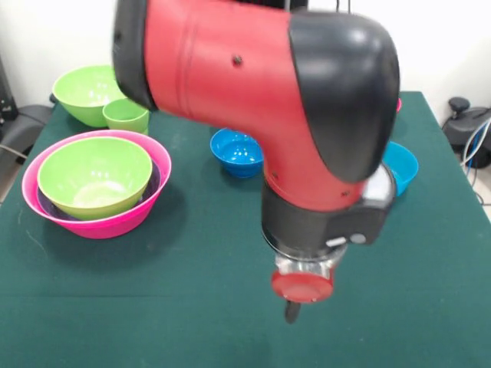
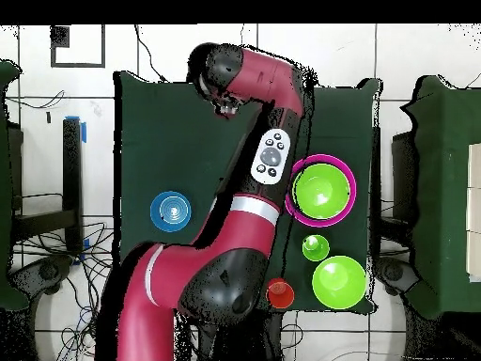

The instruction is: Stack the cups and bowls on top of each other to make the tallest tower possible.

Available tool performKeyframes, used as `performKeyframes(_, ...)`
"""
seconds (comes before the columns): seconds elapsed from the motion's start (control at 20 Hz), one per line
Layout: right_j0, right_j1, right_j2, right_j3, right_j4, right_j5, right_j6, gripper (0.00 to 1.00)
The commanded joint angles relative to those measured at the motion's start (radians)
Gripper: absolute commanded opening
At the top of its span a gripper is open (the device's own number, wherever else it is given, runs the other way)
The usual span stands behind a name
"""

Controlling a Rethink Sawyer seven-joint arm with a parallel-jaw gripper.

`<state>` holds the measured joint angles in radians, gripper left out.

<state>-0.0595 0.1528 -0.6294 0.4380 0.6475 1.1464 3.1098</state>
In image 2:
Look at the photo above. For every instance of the light blue straight-sided bowl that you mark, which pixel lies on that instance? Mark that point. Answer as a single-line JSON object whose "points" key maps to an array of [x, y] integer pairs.
{"points": [[170, 211]]}

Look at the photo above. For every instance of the green bowl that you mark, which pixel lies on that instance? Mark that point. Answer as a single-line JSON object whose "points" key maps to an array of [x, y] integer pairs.
{"points": [[323, 188], [339, 284]]}

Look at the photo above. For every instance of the large pink bowl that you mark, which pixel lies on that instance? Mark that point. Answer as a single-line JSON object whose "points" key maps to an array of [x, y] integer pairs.
{"points": [[323, 224]]}

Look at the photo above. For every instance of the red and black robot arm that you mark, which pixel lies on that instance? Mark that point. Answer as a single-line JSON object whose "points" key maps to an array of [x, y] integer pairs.
{"points": [[150, 301]]}

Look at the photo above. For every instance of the green cup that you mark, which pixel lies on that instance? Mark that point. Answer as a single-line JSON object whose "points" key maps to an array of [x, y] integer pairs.
{"points": [[315, 250]]}

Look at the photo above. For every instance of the orange cup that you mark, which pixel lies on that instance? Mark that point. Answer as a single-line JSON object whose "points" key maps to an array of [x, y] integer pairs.
{"points": [[282, 297]]}

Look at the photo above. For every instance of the dark green table cloth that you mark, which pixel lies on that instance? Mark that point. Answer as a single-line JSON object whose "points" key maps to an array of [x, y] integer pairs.
{"points": [[158, 131]]}

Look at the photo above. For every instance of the green-clothed side table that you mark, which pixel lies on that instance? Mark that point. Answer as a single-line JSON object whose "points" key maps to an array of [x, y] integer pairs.
{"points": [[4, 169], [443, 188]]}

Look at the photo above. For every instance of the white boxes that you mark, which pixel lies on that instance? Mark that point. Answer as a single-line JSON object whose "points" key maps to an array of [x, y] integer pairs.
{"points": [[474, 210]]}

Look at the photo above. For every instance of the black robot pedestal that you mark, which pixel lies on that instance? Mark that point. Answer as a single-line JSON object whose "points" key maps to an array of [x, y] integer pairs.
{"points": [[240, 338]]}

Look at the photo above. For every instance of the black post with blue tape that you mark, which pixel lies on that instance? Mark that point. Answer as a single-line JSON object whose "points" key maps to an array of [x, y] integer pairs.
{"points": [[71, 180]]}

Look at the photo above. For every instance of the black square floor frame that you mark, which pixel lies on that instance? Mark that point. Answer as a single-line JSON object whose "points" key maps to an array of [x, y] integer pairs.
{"points": [[59, 35]]}

